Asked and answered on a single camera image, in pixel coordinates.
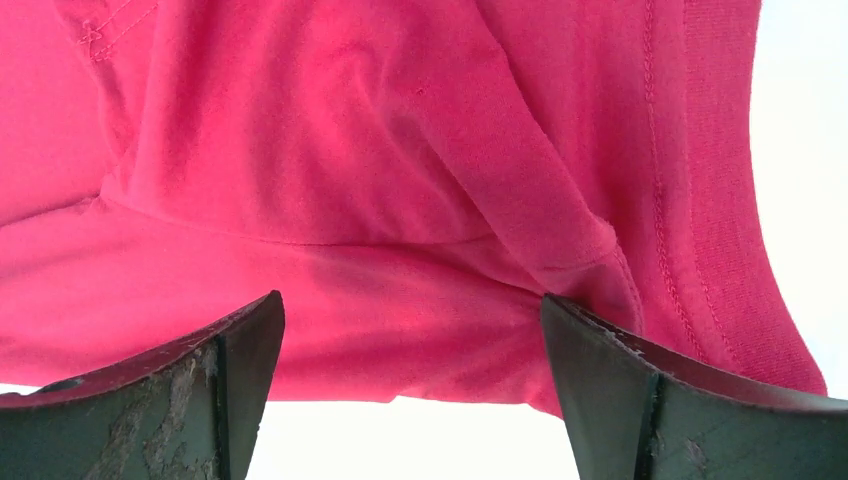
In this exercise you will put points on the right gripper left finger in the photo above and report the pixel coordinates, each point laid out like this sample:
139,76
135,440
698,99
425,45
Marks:
187,409

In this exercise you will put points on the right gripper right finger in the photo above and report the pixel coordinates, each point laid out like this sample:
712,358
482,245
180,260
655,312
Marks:
636,410

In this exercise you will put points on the magenta t shirt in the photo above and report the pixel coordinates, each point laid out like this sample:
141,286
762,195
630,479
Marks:
412,176

